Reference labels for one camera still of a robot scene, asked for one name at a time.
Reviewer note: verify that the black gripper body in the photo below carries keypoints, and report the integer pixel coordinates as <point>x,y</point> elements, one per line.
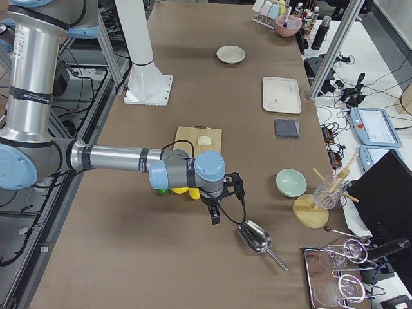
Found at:
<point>210,201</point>

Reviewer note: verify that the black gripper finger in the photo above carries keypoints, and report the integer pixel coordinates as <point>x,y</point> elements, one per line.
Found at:
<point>212,213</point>
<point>217,214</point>

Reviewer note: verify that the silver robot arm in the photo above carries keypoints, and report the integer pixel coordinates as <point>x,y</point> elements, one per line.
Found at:
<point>29,153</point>

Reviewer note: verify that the cream rabbit tray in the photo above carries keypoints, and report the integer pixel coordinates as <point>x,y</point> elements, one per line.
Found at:
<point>281,95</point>

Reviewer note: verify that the mirror tray with glasses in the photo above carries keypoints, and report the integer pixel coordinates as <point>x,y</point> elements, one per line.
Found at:
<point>333,275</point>

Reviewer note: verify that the yellow lemon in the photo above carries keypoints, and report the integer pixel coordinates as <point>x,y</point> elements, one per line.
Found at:
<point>194,193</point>
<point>180,190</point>

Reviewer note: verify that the steel scoop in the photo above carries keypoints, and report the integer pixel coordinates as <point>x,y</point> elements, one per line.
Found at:
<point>259,241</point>

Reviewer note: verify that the green lime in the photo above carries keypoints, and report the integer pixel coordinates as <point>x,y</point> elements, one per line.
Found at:
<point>162,191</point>

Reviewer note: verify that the bamboo cutting board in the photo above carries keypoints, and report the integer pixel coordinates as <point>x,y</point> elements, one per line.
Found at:
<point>193,133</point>

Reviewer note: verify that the mint green bowl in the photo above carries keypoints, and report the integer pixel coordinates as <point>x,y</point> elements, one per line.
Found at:
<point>291,183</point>

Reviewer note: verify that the wooden cup tree stand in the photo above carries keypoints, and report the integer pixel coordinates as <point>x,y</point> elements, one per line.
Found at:
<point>313,216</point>

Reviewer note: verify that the folded grey cloth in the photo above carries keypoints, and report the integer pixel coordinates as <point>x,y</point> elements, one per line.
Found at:
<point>287,128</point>

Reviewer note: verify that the clear glass cup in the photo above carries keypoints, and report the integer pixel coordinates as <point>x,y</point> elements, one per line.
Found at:
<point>329,192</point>

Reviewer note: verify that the cream round plate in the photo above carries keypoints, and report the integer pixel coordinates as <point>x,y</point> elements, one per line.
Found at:
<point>230,54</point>

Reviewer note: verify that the blue teach pendant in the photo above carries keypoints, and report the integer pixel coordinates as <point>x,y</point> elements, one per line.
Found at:
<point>369,155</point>
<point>373,127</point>

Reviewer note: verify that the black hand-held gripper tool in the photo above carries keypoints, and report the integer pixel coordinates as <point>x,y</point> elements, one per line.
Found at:
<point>353,96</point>

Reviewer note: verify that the pink ice bowl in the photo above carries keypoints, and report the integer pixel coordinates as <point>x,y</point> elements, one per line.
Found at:
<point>294,24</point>

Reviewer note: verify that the black thermos bottle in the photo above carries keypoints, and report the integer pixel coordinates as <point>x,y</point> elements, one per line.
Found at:
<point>321,33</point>

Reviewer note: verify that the white cup rack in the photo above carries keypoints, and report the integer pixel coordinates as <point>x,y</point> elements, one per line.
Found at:
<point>268,11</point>

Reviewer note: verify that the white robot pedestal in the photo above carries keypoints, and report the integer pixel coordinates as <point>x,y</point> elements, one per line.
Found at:
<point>146,84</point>

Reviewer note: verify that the aluminium frame post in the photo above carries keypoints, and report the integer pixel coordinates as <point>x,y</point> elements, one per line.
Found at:
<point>343,29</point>

